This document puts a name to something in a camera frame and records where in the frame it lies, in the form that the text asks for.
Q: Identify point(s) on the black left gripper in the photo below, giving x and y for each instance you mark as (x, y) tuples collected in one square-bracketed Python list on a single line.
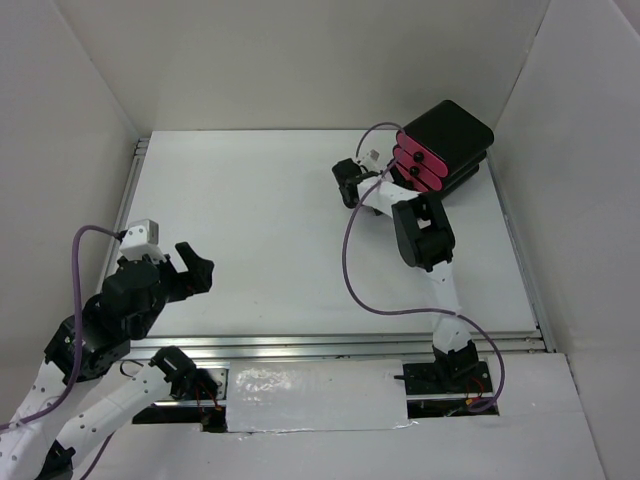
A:
[(194, 280)]

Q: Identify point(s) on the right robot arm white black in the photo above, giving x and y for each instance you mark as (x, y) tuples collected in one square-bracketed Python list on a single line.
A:
[(425, 240)]

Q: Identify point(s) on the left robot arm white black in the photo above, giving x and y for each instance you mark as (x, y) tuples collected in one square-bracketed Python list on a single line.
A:
[(48, 436)]

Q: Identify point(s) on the black drawer cabinet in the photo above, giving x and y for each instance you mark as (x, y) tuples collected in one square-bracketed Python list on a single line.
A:
[(456, 136)]

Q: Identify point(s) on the white cover panel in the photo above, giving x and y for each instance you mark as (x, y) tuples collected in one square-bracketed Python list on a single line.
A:
[(341, 395)]

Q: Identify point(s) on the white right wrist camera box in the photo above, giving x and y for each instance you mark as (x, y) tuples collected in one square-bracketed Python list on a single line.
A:
[(369, 160)]

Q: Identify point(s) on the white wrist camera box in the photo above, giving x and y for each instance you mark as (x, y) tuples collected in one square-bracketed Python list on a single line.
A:
[(141, 242), (369, 160)]

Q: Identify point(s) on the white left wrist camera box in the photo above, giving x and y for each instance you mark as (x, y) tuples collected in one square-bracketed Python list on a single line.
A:
[(141, 242)]

